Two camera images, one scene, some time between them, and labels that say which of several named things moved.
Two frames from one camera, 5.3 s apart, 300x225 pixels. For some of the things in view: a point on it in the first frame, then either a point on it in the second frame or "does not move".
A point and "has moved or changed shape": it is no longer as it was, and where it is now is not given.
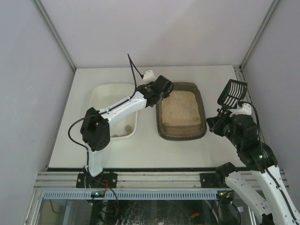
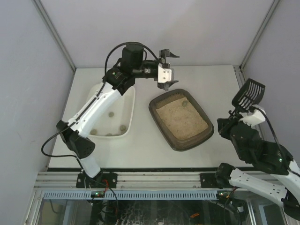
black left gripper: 167,86 to 162,62
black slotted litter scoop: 234,92 to 249,95
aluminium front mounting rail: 68,181 does not move
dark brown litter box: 181,115 has moved or changed shape
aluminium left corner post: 50,28 does not move
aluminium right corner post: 275,4 does not move
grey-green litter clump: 128,128 to 123,128
